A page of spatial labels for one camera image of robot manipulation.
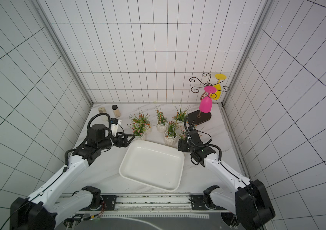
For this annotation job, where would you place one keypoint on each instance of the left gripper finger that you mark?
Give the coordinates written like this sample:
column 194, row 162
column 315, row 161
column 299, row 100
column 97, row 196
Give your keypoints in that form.
column 127, row 142
column 126, row 136

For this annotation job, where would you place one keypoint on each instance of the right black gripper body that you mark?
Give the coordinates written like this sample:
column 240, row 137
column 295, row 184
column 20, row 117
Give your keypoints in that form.
column 184, row 144

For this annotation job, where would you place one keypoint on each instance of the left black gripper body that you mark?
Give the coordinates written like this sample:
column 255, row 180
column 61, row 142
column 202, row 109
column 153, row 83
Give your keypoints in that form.
column 116, row 140

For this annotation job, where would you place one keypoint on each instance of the pink flower white pot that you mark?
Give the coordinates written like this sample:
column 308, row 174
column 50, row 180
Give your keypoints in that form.
column 182, row 134

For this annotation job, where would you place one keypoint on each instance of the red flower white pot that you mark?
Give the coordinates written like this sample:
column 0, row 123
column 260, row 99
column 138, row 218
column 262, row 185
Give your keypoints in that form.
column 170, row 136

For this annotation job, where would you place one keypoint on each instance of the white rectangular storage tray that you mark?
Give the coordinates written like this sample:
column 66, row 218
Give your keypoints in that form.
column 152, row 164

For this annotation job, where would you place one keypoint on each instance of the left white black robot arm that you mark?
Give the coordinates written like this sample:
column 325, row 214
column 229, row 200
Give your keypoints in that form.
column 40, row 210

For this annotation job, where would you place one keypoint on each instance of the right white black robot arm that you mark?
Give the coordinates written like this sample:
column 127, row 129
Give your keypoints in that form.
column 237, row 187

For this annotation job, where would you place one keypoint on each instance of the front left flower pot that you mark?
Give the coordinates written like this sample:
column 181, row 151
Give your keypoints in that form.
column 139, row 130

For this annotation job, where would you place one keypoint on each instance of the back left flower pot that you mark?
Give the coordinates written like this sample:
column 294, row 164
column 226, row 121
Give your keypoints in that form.
column 141, row 117

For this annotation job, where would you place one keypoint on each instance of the black metal glass rack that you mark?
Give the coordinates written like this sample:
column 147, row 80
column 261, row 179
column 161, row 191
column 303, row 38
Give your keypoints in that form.
column 197, row 117

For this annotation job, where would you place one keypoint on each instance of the black lid spice jar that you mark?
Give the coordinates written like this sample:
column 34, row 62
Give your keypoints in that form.
column 116, row 110

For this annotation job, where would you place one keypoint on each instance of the back right flower pot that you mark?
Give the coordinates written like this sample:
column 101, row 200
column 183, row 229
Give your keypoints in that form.
column 180, row 115

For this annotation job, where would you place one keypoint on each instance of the back middle flower pot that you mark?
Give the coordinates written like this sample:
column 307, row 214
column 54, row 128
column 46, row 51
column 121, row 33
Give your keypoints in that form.
column 162, row 122

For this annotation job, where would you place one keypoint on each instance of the white spice jar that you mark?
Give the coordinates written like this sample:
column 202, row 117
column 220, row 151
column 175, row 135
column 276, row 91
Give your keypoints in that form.
column 103, row 110

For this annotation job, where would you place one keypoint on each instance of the pink wine glass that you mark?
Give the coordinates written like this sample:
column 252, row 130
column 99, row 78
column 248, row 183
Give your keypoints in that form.
column 207, row 100

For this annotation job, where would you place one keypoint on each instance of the yellow wine glass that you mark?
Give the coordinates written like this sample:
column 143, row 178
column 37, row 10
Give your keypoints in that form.
column 220, row 77

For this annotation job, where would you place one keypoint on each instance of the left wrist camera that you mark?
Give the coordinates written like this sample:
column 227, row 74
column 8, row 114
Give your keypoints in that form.
column 114, row 125

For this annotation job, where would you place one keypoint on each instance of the aluminium mounting rail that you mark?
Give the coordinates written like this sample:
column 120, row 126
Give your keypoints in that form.
column 151, row 202

